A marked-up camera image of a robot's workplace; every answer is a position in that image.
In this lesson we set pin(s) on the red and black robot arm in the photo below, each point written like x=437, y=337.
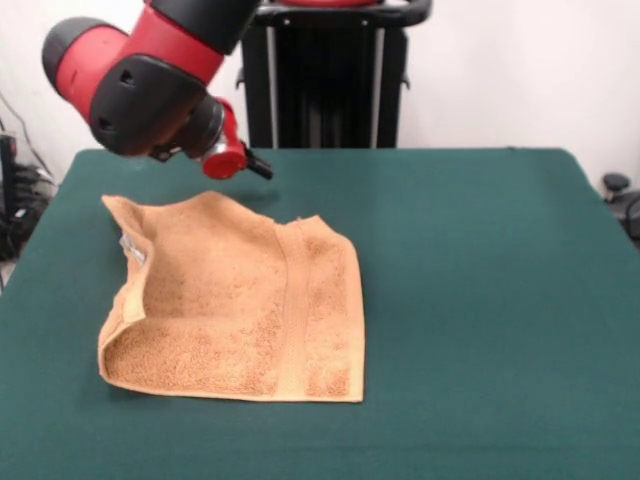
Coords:
x=140, y=100

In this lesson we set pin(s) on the tall black electronics box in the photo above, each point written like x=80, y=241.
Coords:
x=7, y=170

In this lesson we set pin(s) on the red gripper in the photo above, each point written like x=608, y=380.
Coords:
x=225, y=165

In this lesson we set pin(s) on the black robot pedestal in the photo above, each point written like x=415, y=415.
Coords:
x=325, y=85

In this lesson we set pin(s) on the orange terry towel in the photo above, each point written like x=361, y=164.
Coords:
x=225, y=310

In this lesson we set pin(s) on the dark green table cloth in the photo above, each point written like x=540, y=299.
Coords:
x=450, y=325

